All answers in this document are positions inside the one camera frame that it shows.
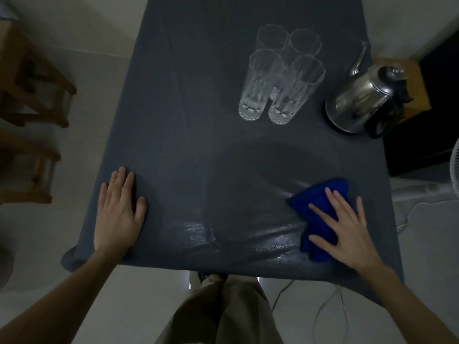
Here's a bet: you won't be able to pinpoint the clear faceted glass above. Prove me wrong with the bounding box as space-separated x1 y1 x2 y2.
268 55 326 126
256 24 289 54
238 49 286 122
288 28 322 60

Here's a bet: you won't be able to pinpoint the blue cleaning cloth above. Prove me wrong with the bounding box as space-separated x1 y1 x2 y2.
285 178 359 264

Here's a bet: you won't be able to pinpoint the steel kettle black handle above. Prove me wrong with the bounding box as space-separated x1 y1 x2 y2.
325 42 413 140

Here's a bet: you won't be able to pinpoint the person's beige trousers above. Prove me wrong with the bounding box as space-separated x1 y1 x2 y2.
154 272 284 344

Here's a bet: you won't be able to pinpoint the person's right hand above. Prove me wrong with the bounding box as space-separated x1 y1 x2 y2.
308 187 386 275

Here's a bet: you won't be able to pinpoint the person's left forearm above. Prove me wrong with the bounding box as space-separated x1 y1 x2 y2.
0 248 119 344

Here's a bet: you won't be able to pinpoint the grey cloth-covered table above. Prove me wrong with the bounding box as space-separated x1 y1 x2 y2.
61 0 404 305

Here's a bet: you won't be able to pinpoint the person's left hand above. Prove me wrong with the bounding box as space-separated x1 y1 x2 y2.
94 166 148 257

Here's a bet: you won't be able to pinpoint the white standing fan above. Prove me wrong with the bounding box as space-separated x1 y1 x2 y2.
389 138 459 203

